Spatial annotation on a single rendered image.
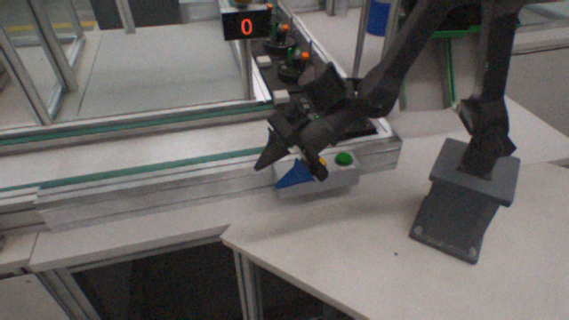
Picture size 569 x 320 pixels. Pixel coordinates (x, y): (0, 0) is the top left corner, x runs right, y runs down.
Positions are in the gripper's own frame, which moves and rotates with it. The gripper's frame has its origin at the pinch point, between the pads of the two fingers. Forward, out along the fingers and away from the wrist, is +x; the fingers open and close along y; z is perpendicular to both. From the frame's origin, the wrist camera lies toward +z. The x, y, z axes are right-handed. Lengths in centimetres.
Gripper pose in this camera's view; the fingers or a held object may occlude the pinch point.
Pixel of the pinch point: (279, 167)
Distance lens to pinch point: 67.5
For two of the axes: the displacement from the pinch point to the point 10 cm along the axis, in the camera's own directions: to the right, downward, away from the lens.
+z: -4.9, -6.2, 6.2
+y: -4.3, -4.5, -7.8
